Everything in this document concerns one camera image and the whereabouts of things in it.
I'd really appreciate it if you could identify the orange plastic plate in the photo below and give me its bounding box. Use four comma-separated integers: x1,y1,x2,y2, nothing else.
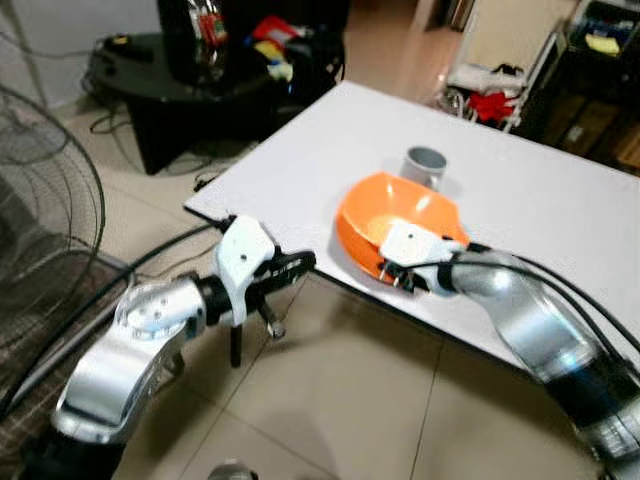
335,172,469,286

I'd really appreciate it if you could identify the grey metal mug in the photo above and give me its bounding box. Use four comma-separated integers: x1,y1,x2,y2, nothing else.
403,146,448,193

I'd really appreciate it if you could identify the robot leg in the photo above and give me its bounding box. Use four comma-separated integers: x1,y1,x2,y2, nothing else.
205,460,256,480

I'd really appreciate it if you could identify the red cloth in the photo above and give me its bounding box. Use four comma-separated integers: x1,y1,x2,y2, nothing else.
465,90,516,123

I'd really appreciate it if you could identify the yellow toy item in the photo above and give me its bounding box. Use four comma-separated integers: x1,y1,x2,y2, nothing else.
265,55,293,83

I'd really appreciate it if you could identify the red toy item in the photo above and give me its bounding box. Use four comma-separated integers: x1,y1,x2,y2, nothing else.
250,15,301,46

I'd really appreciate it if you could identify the clear bottle red label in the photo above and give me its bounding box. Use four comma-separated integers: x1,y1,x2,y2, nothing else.
190,0,229,76

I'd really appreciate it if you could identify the black storage shelf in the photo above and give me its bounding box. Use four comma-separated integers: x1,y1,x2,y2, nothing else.
520,0,640,176

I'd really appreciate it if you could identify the black shelf cabinet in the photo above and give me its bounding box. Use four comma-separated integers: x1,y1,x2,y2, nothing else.
157,0,351,86

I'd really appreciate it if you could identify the yellow paper note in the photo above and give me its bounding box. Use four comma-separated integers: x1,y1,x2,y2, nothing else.
583,30,623,56

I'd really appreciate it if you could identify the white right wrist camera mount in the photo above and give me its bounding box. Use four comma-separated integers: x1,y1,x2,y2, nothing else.
380,220,448,271

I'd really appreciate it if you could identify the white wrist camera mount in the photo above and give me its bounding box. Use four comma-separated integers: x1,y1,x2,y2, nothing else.
213,213,278,328
380,220,448,271

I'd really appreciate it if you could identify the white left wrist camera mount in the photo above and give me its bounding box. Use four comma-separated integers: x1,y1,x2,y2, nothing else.
213,213,278,328

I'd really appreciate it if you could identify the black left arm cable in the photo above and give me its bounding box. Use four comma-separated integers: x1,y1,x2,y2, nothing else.
0,220,229,416

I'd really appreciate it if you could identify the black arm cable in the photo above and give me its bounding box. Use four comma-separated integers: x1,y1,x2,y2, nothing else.
400,242,640,381
0,220,229,416

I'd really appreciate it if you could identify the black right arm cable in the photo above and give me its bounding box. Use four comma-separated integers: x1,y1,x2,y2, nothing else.
400,242,640,381

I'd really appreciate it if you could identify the black pedestal fan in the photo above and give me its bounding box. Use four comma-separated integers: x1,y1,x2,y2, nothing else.
0,85,108,351

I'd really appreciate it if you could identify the white wire rack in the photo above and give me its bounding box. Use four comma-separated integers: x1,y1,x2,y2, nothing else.
440,0,566,133

